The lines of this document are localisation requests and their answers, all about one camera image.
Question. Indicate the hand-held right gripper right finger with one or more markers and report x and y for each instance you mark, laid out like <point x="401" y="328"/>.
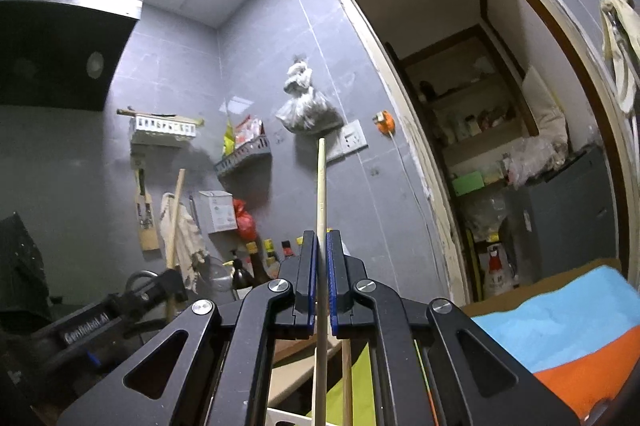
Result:
<point x="331" y="286"/>

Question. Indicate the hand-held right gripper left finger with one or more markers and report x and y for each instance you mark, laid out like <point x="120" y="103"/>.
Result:
<point x="312" y="286"/>

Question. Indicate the wooden chopstick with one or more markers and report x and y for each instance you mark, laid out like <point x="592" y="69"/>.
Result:
<point x="320" y="186"/>
<point x="346" y="381"/>

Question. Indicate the white plastic utensil holder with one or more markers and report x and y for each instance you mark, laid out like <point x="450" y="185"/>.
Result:
<point x="287" y="417"/>

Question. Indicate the red cap sauce bottle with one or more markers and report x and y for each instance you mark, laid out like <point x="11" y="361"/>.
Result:
<point x="286" y="250"/>

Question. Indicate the yellow cap sauce bottle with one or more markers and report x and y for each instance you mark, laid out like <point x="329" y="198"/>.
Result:
<point x="270" y="253"/>

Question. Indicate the black plastic crate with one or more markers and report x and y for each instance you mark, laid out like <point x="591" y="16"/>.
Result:
<point x="20" y="266"/>

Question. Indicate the red plastic bag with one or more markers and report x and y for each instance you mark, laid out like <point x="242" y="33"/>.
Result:
<point x="245" y="221"/>

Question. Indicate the round translucent bowl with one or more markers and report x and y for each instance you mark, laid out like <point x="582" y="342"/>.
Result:
<point x="217" y="273"/>

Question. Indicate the hanging wooden board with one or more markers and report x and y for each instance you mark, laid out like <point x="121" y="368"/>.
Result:
<point x="145" y="211"/>

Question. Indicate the hanging white dish cloth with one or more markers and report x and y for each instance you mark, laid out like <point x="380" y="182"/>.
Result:
<point x="182" y="236"/>

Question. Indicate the white power socket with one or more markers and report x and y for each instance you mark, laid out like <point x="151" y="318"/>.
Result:
<point x="350" y="139"/>

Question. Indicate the wooden stick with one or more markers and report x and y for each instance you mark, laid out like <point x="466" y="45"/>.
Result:
<point x="176" y="201"/>

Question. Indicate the red white bottle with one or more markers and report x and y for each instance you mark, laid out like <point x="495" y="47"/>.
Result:
<point x="495" y="268"/>

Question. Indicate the red white packet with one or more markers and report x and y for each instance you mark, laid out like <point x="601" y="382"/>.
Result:
<point x="250" y="129"/>

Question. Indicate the yellow packet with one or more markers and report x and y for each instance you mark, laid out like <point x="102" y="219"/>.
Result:
<point x="228" y="139"/>

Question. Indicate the green box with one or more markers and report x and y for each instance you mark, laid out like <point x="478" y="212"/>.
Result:
<point x="467" y="183"/>

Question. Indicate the hanging knotted plastic bag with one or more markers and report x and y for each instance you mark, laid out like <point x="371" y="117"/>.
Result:
<point x="305" y="106"/>

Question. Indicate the wooden storage shelf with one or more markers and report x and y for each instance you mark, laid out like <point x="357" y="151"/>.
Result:
<point x="470" y="141"/>

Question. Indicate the clear plastic bag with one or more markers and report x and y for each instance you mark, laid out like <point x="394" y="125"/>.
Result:
<point x="535" y="159"/>

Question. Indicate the grey metal cabinet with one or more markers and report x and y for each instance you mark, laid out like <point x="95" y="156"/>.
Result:
<point x="565" y="206"/>

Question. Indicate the multicolour striped blanket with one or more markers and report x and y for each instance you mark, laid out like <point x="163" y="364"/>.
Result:
<point x="575" y="336"/>

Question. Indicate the cream cloth sack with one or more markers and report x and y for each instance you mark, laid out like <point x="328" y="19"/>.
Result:
<point x="542" y="106"/>

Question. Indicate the black range hood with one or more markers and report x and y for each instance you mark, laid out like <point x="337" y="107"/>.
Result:
<point x="55" y="51"/>

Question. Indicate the cream rubber glove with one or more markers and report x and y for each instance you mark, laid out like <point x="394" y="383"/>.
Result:
<point x="620" y="46"/>

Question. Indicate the white wall box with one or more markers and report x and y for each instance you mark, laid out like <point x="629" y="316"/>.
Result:
<point x="217" y="211"/>

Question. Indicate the grey wall rack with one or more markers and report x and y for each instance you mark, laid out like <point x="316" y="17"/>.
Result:
<point x="245" y="156"/>

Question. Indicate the orange wall hook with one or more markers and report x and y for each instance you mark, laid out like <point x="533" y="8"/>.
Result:
<point x="384" y="121"/>

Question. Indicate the cream door frame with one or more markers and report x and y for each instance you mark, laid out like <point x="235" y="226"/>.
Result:
<point x="390" y="81"/>

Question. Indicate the white wall rack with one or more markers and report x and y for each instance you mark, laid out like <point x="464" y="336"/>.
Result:
<point x="162" y="129"/>

